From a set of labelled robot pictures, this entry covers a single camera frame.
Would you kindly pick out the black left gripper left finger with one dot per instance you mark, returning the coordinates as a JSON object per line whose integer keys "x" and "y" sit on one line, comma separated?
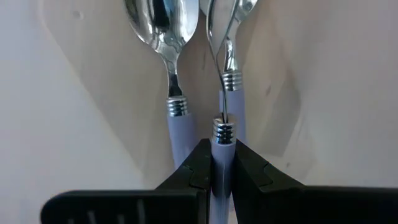
{"x": 174, "y": 205}

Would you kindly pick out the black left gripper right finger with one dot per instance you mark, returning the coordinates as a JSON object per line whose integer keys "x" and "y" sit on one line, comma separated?
{"x": 280, "y": 205}

